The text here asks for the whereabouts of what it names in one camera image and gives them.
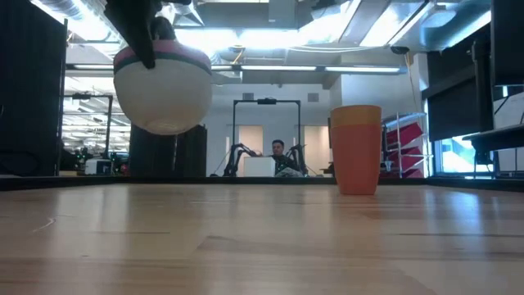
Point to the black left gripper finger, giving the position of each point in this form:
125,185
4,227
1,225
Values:
163,30
135,28

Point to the pink plastic bowl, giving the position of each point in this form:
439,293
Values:
184,48

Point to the beige plastic bowl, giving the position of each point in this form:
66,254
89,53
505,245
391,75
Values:
163,102

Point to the black background robot arm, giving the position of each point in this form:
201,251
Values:
237,157
298,157

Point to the black shelf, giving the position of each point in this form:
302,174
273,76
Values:
495,139

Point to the long ceiling light strip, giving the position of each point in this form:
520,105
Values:
278,68
92,66
362,69

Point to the black curtain partition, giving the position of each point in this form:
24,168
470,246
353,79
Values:
28,90

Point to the black folding partition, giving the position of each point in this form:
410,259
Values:
168,153

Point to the white machine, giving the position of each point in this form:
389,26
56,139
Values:
98,166

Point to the white box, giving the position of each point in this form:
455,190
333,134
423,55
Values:
259,167

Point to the person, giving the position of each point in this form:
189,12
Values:
280,157

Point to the orange plastic cup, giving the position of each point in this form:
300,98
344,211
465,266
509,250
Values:
355,164

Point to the metal rack with red bins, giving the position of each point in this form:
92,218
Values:
405,143

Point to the black window blind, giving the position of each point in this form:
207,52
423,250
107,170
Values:
454,106

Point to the black hanging panel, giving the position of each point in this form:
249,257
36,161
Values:
507,41

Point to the black distant gantry frame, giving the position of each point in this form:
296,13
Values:
109,123

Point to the black gantry camera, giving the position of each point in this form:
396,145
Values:
266,101

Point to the dome security camera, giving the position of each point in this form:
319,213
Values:
400,50

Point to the silver ceiling duct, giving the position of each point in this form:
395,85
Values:
442,24

